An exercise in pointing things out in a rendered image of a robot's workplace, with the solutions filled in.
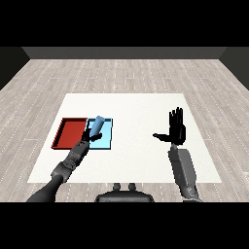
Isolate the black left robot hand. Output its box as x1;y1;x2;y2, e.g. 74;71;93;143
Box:
81;127;104;144

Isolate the small blue can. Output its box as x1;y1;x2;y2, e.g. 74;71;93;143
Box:
89;115;106;137

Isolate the dark grey robot body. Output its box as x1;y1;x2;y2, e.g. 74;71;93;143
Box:
94;183;156;203

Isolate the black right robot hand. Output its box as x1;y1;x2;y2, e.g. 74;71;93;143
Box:
152;107;188;146

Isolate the shallow red open box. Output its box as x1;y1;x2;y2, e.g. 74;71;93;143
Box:
51;117;89;151

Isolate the shallow light blue open box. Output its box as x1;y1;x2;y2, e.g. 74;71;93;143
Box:
85;117;114;151

